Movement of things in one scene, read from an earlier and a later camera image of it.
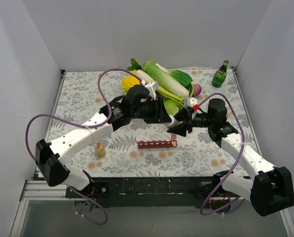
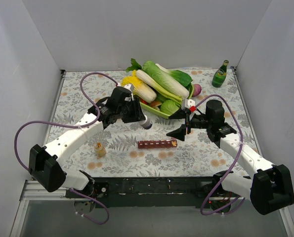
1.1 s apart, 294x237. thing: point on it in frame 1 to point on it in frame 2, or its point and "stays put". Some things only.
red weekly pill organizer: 158,143 stays put
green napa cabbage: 166,79 stays put
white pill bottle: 174,122 to 147,124
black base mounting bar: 159,191 stays put
